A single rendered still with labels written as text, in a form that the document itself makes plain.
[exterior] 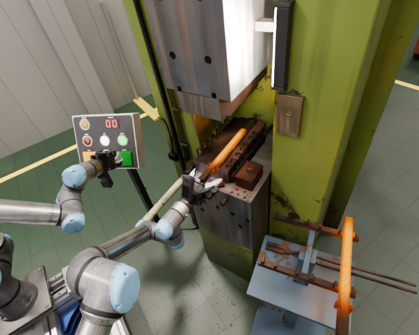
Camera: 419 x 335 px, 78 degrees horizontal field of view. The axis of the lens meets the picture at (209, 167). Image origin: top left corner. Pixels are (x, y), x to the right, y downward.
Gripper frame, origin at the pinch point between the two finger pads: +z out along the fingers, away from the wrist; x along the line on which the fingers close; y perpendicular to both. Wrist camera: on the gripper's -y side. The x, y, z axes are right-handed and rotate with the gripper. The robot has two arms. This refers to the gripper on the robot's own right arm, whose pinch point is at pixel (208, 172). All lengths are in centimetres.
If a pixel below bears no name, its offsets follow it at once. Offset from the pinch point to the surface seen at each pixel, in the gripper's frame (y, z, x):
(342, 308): 4, -27, 65
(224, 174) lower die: 3.4, 4.6, 5.4
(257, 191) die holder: 8.6, 6.0, 21.7
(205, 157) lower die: 1.1, 8.6, -7.4
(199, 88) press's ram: -39.3, 4.7, -0.9
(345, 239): 5, -3, 60
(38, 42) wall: -7, 81, -279
